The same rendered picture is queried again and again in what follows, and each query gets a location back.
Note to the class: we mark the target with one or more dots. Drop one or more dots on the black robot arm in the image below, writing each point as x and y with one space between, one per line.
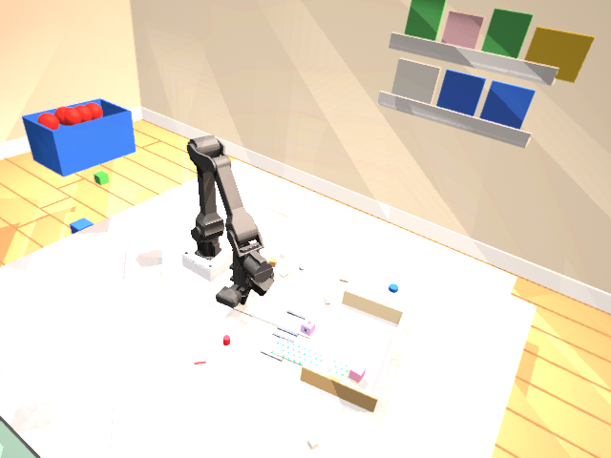
208 154

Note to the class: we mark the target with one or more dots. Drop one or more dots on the pink cube with x mark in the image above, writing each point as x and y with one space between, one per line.
308 326

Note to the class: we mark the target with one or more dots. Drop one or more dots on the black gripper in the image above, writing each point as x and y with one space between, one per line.
235 294

